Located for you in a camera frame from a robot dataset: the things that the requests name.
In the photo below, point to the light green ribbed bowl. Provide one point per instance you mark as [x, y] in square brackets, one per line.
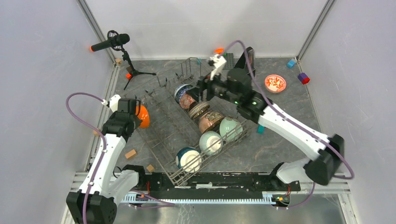
[210, 143]

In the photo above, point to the grey wire dish rack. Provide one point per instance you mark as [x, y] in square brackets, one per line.
[171, 128]

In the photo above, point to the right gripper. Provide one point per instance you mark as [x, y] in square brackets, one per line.
[203, 83]

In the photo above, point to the white bowl orange pattern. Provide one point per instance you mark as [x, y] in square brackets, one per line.
[275, 83]

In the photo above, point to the pale green bowl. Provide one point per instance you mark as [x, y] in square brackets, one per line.
[230, 129]

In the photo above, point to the purple red toy block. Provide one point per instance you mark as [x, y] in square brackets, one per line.
[303, 78]

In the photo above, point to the dark brown banded bowl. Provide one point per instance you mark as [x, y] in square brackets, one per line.
[196, 109]

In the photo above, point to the grey studded base plate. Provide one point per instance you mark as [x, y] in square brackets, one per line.
[229, 57]

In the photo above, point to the pink brown flower bowl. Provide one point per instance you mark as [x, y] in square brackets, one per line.
[209, 120]

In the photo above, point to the wooden block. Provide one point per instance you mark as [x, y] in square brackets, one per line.
[131, 154]

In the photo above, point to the blue white patterned bowl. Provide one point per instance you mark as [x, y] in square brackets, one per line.
[186, 101]

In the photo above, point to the black microphone orange tip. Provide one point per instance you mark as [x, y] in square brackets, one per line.
[114, 41]

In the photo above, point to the blue toy block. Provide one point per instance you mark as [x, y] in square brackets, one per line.
[291, 63]

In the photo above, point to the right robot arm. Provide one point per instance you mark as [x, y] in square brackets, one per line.
[323, 153]

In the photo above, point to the black metronome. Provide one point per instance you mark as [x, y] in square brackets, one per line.
[244, 61]

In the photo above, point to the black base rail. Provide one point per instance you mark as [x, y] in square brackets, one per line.
[216, 185]

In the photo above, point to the wooden cube near rail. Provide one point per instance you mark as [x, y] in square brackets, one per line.
[150, 168]

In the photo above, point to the black microphone tripod stand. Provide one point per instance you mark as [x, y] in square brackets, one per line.
[131, 71]

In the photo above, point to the white blue rimmed bowl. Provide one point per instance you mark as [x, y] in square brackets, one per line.
[180, 91]

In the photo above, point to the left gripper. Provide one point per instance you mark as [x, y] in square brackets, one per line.
[138, 121]

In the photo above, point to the teal bowl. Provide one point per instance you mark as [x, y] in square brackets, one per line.
[189, 159]

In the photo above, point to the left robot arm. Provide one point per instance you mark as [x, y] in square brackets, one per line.
[97, 199]

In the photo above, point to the orange curved toy block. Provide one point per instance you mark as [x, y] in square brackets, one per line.
[218, 51]

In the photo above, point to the teal toy block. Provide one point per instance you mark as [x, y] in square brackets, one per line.
[260, 129]

